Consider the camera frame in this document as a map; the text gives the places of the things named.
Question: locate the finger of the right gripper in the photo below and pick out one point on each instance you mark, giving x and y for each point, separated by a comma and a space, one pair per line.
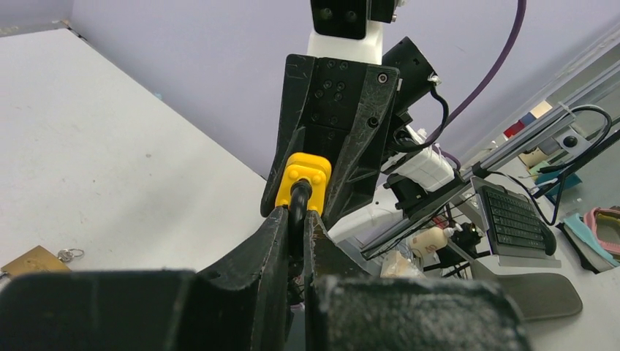
298, 73
356, 172

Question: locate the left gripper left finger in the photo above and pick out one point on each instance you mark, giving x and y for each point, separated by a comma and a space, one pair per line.
237, 303

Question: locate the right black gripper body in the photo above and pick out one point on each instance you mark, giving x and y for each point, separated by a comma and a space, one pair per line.
330, 111

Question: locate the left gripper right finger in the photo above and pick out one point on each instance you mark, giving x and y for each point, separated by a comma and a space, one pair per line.
348, 309

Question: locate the yellow padlock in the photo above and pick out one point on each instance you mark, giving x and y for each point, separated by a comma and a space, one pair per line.
302, 189

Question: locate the large brass padlock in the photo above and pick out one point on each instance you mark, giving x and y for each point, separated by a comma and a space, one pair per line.
40, 260

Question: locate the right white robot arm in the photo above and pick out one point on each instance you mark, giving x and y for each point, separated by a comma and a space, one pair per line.
352, 31

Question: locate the beige bottle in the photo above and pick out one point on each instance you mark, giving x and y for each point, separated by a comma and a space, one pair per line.
431, 240

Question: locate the black computer keyboard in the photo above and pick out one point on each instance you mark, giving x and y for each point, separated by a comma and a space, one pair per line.
516, 233

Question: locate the grey wrist rest pad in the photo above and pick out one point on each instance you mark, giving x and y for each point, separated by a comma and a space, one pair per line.
539, 296

